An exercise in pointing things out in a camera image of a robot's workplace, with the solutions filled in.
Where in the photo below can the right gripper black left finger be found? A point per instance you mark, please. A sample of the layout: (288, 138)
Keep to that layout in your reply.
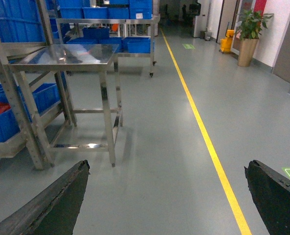
(54, 211)

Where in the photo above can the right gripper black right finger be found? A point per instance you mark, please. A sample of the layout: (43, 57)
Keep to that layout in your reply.
(270, 193)

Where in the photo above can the blue bin with red bags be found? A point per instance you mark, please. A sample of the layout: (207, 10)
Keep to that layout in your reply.
(45, 96)

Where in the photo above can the near stainless shelf rack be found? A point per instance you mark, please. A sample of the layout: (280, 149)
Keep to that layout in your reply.
(19, 91)

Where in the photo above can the small stainless steel table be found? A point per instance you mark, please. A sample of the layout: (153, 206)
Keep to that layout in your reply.
(58, 58)

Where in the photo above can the yellow mop bucket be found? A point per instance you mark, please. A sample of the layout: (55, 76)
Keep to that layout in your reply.
(227, 41)

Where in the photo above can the green potted plant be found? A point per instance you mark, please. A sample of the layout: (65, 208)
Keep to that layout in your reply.
(251, 24)

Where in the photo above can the far stainless wheeled rack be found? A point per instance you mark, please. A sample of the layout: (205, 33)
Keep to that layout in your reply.
(128, 23)

